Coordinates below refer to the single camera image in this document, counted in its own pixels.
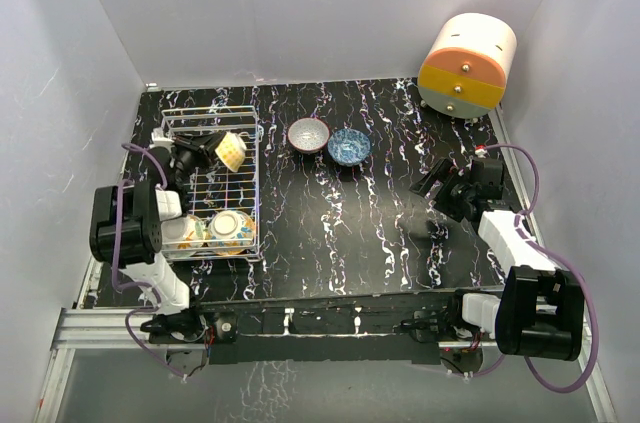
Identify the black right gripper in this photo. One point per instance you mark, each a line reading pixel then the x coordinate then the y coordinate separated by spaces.
pixel 440 172

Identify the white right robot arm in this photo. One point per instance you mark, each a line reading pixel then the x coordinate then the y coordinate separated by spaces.
pixel 541 308

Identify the orange blue swirl bowl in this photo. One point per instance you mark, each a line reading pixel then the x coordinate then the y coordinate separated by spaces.
pixel 231 232

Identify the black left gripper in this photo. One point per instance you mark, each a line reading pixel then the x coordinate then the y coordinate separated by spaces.
pixel 206 143

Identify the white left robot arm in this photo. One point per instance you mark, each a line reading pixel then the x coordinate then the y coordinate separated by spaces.
pixel 137 228

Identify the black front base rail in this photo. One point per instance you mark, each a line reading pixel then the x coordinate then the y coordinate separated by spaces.
pixel 407 326

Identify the blue patterned bowl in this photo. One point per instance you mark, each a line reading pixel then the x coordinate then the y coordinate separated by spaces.
pixel 349 147

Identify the orange flower leaf bowl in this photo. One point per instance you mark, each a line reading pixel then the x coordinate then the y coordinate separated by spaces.
pixel 188 232

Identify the yellow sun pattern bowl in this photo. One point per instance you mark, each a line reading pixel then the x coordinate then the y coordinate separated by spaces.
pixel 231 151

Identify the white wire dish rack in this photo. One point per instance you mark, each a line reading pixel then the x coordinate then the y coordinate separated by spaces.
pixel 215 189

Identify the grey bowl red rim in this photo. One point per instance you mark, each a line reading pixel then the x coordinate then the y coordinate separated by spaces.
pixel 308 135

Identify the aluminium frame rail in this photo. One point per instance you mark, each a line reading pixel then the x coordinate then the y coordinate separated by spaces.
pixel 79 328

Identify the cylindrical drawer cabinet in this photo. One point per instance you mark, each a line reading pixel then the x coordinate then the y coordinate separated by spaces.
pixel 466 71

